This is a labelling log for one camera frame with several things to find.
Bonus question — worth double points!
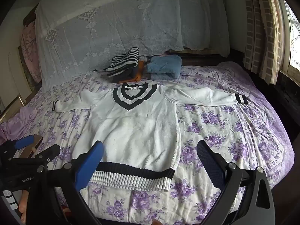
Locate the light wooden furniture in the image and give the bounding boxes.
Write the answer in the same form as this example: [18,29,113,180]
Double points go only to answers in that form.
[0,96,27,122]

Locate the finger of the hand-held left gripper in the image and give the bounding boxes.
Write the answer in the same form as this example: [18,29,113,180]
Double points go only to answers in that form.
[0,135,35,156]
[30,144,61,166]

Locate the beige checked curtain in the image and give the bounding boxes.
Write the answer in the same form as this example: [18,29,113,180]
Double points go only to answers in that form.
[241,0,285,85]

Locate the white lace bed cover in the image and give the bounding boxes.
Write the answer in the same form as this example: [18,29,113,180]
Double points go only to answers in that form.
[35,0,230,88]

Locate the person's left hand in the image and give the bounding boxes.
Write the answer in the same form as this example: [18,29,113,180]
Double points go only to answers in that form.
[18,189,32,223]

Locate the pink floral pillow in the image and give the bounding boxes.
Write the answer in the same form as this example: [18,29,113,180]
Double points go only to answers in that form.
[20,21,43,84]

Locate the purple floral bedsheet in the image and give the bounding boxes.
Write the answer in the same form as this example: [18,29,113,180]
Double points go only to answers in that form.
[5,61,295,225]

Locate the blue fleece garment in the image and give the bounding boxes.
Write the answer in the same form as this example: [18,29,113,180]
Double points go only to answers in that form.
[146,54,183,80]

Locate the lilac cloth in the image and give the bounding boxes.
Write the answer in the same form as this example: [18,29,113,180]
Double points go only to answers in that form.
[0,109,34,144]

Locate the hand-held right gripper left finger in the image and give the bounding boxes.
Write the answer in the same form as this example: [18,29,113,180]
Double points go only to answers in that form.
[28,140,105,225]

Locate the orange garment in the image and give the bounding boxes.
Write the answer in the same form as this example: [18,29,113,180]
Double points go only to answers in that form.
[119,61,144,83]

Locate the black and white striped garment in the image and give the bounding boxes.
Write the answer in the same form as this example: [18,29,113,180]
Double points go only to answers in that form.
[103,47,140,77]

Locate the dark navy folded garment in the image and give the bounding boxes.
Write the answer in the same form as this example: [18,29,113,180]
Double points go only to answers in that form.
[110,68,139,83]

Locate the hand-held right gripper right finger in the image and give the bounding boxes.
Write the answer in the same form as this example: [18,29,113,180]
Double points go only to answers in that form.
[196,140,276,225]

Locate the window with patterned glass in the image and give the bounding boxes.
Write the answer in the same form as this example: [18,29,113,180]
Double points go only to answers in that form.
[280,0,300,74]

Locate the white sweater with black trim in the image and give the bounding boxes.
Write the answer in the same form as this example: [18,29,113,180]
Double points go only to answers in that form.
[52,82,249,191]

